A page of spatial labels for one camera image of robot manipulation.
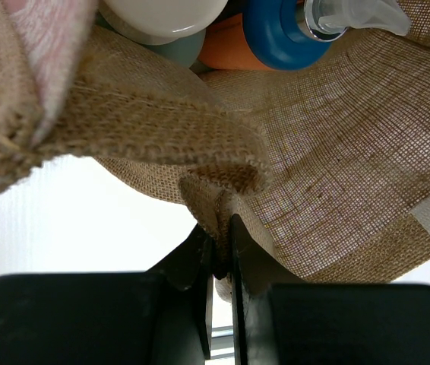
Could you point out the olive bottle beige cap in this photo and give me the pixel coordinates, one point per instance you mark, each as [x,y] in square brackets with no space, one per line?
[174,29]

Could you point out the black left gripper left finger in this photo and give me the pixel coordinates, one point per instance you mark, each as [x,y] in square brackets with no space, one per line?
[160,316]

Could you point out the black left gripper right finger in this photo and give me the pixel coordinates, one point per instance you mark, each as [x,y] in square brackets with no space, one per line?
[281,319]

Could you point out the orange bottle blue cap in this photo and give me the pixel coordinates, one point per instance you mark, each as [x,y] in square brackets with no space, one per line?
[287,35]

